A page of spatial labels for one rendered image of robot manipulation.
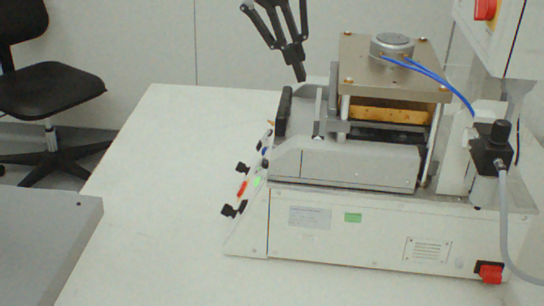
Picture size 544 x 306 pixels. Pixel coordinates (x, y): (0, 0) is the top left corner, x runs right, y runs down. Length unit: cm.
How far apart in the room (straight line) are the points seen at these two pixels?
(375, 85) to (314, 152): 15
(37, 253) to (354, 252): 57
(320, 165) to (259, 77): 175
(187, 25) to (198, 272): 174
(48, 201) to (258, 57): 163
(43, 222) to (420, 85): 73
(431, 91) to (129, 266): 62
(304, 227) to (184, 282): 24
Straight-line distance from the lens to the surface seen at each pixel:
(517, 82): 89
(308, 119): 103
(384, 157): 88
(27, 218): 111
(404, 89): 86
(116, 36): 268
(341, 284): 99
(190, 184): 122
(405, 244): 98
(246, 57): 257
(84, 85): 246
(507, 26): 82
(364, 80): 87
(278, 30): 96
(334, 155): 87
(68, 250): 101
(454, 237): 98
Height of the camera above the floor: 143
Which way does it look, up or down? 31 degrees down
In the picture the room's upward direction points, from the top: 3 degrees clockwise
